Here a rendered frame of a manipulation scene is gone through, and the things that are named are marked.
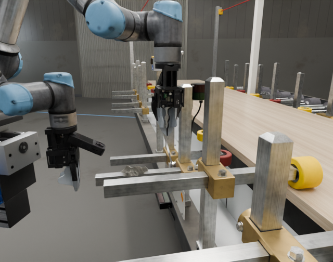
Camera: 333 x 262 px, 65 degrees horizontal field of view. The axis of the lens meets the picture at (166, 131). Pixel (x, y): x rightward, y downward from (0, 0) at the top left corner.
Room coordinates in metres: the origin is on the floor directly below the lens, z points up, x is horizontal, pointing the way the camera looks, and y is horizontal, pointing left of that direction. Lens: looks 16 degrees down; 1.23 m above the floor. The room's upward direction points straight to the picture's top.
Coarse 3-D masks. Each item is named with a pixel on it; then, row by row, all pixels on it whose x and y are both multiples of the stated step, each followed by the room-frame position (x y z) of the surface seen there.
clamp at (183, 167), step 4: (176, 160) 0.86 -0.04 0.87; (176, 164) 0.86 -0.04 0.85; (180, 164) 0.82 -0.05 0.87; (184, 164) 0.82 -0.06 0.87; (188, 164) 0.82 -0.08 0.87; (192, 164) 0.82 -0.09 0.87; (180, 168) 0.80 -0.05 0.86; (184, 168) 0.79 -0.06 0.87; (184, 172) 0.76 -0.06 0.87; (188, 172) 0.76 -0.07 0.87
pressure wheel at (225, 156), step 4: (224, 152) 0.84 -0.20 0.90; (228, 152) 0.84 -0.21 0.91; (220, 156) 0.80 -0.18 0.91; (224, 156) 0.80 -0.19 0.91; (228, 156) 0.80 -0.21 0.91; (220, 160) 0.79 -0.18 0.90; (224, 160) 0.79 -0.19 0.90; (228, 160) 0.80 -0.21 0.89; (224, 164) 0.79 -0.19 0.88; (228, 164) 0.80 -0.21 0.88
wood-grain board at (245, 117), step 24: (240, 96) 2.12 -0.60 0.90; (240, 120) 1.32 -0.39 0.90; (264, 120) 1.32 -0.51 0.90; (288, 120) 1.32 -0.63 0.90; (312, 120) 1.32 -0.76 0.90; (240, 144) 0.94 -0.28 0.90; (312, 144) 0.94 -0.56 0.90; (288, 192) 0.59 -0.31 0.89; (312, 192) 0.58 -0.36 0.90; (312, 216) 0.51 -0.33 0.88
